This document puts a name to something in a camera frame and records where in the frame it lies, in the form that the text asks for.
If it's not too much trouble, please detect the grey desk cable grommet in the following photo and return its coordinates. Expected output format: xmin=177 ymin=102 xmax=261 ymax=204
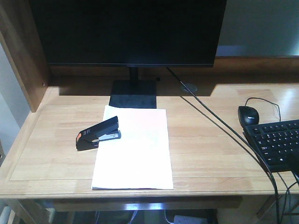
xmin=180 ymin=83 xmax=198 ymax=93

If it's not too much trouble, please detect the white paper sheet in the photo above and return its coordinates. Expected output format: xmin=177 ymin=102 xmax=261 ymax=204
xmin=91 ymin=105 xmax=173 ymax=189

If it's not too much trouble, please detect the black computer monitor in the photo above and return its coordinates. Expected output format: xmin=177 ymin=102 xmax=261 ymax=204
xmin=29 ymin=0 xmax=227 ymax=109

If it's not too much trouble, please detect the black monitor cable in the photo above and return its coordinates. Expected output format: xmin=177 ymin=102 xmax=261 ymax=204
xmin=166 ymin=67 xmax=281 ymax=224

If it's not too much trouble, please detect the black mouse cable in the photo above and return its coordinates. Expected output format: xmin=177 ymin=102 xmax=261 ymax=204
xmin=244 ymin=97 xmax=281 ymax=122

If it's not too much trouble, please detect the black keyboard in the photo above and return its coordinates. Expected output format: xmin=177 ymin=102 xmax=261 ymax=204
xmin=244 ymin=119 xmax=299 ymax=173

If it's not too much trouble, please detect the black computer mouse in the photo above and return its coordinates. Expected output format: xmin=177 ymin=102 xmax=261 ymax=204
xmin=237 ymin=105 xmax=259 ymax=128

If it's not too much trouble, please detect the white power strip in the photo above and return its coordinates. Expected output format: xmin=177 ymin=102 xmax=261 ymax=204
xmin=173 ymin=215 xmax=207 ymax=224

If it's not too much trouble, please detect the wooden desk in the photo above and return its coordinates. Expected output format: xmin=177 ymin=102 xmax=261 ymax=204
xmin=0 ymin=0 xmax=299 ymax=223

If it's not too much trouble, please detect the black orange stapler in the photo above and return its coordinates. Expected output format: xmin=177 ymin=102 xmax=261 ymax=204
xmin=76 ymin=116 xmax=121 ymax=151

